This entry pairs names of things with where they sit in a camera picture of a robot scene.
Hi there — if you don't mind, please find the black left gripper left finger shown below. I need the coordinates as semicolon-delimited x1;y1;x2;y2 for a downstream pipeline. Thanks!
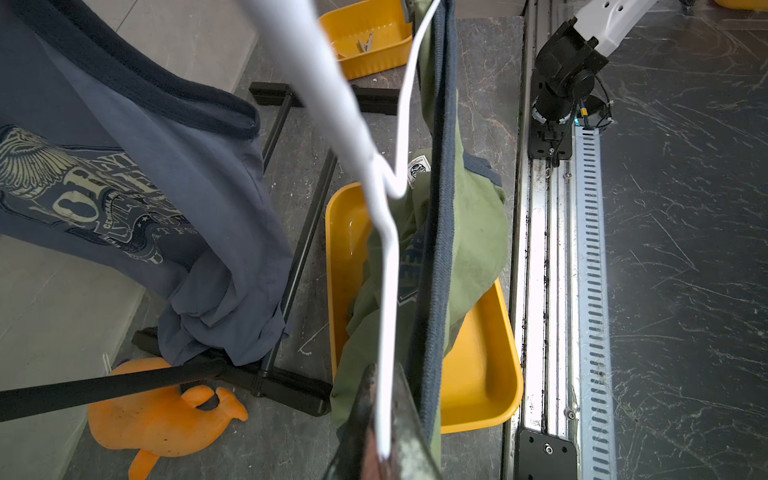
323;364;381;480

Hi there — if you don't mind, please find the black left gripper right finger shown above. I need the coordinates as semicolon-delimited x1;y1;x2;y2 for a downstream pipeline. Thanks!
389;371;442;480

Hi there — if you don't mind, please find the green printed tank top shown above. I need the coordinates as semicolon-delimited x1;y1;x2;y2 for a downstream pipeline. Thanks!
395;155;505;307

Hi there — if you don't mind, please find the plain green tank top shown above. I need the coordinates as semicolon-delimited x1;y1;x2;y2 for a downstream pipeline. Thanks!
329;0;511;469

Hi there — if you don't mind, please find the white wire hanger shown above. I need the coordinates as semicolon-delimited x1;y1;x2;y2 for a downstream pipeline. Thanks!
241;1;439;460

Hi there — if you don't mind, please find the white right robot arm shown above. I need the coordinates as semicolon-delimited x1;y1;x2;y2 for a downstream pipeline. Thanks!
528;0;654;168

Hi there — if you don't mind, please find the dark grey tank top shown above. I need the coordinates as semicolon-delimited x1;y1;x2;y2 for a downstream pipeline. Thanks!
1;1;292;365

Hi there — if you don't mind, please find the large yellow plastic tray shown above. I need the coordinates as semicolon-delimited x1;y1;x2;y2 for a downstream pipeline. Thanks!
325;183;523;434

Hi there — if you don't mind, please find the black clothes rack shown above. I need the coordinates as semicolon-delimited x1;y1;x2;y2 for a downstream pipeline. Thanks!
0;80;403;424

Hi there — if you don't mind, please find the orange plush toy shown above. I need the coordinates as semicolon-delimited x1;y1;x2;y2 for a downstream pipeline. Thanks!
88;385;248;479

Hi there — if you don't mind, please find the small yellow plastic tray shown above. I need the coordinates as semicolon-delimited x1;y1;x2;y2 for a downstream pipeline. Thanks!
318;0;412;81

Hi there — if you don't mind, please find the yellow bin outside cell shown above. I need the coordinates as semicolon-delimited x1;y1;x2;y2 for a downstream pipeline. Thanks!
715;0;768;12

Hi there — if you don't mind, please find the metal base rail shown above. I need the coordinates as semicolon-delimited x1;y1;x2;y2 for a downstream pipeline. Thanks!
502;1;618;479

